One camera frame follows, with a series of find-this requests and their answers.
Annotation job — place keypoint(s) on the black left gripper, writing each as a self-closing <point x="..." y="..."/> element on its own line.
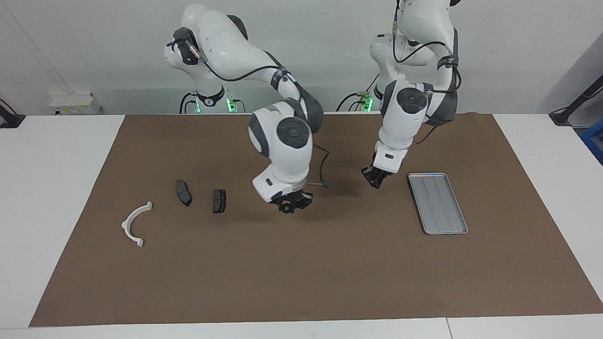
<point x="377" y="173"/>

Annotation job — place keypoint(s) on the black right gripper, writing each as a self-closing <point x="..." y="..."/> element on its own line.
<point x="297" y="197"/>

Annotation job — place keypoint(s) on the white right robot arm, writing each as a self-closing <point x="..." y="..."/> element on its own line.
<point x="287" y="155"/>

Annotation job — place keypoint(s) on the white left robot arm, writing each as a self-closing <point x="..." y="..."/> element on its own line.
<point x="405" y="122"/>

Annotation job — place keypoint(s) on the silver metal tray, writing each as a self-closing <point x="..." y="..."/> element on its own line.
<point x="438" y="207"/>

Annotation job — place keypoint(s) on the brown table mat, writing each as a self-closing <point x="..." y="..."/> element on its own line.
<point x="306" y="273"/>

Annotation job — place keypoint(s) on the dark grey rectangular brake pad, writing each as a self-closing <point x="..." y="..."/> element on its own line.
<point x="219" y="201"/>

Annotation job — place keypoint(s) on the dark grey curved brake pad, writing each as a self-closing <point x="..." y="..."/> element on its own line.
<point x="183" y="193"/>

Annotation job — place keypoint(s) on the black angled stand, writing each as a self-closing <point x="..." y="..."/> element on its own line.
<point x="565" y="115"/>

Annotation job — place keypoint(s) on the blue crate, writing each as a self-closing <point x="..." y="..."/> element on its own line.
<point x="594" y="139"/>

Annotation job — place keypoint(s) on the white power strip box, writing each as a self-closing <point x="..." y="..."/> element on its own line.
<point x="73" y="103"/>

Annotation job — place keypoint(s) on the black clamp stand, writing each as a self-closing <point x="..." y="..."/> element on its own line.
<point x="9" y="120"/>

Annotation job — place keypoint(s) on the white semicircular plastic bracket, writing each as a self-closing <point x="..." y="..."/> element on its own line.
<point x="128" y="220"/>

